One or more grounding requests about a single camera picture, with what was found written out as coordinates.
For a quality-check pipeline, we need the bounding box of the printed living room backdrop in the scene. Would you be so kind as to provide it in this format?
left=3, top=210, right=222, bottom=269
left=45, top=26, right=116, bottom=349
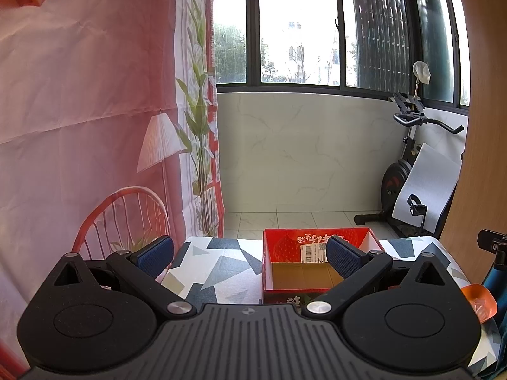
left=1, top=0, right=224, bottom=378

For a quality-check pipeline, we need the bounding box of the red strawberry cardboard box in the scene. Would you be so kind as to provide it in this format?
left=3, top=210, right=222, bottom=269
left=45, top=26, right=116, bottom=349
left=262, top=227, right=382, bottom=307

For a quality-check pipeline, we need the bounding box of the orange plastic dish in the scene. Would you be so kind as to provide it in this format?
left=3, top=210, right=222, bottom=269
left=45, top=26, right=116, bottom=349
left=461, top=284, right=497, bottom=323

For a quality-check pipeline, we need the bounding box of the geometric patterned tablecloth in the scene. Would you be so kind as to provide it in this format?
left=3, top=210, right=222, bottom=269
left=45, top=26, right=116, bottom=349
left=157, top=237, right=501, bottom=375

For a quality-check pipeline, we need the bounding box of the white foam board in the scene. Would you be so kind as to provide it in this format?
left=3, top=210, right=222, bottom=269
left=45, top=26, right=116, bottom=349
left=393, top=143, right=461, bottom=233

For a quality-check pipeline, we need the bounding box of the black exercise bike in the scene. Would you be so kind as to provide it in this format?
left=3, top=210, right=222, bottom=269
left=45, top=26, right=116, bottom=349
left=354, top=93, right=465, bottom=238

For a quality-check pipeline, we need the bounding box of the white cap on bike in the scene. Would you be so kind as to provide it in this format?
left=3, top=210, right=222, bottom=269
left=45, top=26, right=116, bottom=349
left=413, top=61, right=431, bottom=85

